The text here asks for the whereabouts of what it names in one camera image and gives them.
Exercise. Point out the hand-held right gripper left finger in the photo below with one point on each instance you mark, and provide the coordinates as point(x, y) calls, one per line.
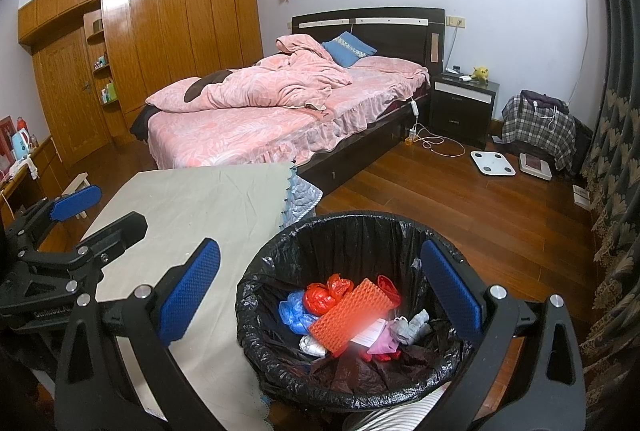
point(192, 291)

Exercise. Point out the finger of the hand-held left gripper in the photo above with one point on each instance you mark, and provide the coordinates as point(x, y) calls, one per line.
point(117, 231)
point(75, 201)

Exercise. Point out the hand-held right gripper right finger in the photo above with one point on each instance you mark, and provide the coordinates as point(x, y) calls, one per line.
point(450, 288)

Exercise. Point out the grey sock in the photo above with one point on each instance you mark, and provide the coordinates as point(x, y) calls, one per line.
point(415, 326)

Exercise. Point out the red plastic bag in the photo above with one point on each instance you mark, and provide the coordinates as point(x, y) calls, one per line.
point(386, 287)
point(320, 298)

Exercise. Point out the pink packet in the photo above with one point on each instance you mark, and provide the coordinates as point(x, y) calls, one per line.
point(382, 345)

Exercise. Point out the blue plastic bag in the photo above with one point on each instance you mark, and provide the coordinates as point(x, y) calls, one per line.
point(295, 313)

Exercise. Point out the orange knitted cloth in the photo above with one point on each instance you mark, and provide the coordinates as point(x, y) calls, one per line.
point(347, 316)

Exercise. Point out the orange-red plastic bag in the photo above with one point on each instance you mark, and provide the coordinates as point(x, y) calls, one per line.
point(341, 285)

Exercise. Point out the trash bin with black bag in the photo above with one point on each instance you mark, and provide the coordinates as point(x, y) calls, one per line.
point(350, 241)

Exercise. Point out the white tissue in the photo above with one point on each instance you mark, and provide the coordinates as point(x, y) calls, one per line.
point(312, 346)

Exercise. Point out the small wooden stool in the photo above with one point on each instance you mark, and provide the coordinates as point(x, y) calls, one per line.
point(80, 181)

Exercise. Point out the wooden sideboard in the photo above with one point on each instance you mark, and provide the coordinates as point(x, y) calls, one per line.
point(50, 161)

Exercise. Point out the grey tablecloth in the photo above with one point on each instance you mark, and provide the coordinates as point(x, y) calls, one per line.
point(200, 201)

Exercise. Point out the red bottle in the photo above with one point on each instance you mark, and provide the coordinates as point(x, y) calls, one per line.
point(20, 123)

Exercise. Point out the wooden door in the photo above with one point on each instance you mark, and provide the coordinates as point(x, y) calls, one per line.
point(65, 101)

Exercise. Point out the dark cloth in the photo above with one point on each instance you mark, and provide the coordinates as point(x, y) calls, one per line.
point(142, 121)

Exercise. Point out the green bottle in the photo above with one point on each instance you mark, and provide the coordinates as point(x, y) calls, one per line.
point(109, 92)

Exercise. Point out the white bathroom scale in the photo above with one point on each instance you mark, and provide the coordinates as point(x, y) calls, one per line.
point(492, 163)

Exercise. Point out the light blue quilted cloth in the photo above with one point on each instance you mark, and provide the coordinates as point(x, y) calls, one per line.
point(302, 198)

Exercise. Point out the scale with dark top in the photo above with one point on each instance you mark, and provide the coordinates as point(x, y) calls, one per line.
point(535, 166)

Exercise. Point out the dark wooden bed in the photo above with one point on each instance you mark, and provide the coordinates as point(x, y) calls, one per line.
point(240, 136)

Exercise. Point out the white flat box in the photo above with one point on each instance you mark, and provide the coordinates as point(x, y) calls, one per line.
point(582, 196)

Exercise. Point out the dark brown cushion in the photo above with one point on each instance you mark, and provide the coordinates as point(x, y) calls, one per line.
point(200, 86)

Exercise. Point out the dark nightstand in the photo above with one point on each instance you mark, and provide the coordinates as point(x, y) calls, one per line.
point(460, 116)

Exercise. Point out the plaid cloth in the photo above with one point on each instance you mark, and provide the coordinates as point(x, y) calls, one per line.
point(535, 126)

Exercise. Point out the white power strip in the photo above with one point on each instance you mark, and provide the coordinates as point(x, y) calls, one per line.
point(415, 108)

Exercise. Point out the wooden wardrobe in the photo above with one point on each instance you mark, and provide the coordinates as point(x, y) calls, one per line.
point(190, 36)

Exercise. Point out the pink quilt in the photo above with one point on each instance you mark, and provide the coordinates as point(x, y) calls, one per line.
point(260, 86)

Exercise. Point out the dark garment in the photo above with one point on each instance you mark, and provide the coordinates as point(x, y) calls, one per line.
point(542, 101)

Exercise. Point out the yellow plush toy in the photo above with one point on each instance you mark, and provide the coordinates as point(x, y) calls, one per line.
point(480, 73)

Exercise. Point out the pink pillow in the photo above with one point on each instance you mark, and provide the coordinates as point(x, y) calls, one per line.
point(390, 67)

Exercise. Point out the dark patterned curtain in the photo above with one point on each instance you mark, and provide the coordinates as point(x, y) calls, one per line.
point(615, 111)

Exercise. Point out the blue pillow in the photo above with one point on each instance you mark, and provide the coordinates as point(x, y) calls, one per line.
point(347, 47)

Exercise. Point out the red picture frame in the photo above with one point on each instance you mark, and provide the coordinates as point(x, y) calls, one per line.
point(6, 138)

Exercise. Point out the wall socket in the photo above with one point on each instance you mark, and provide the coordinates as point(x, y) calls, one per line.
point(455, 21)

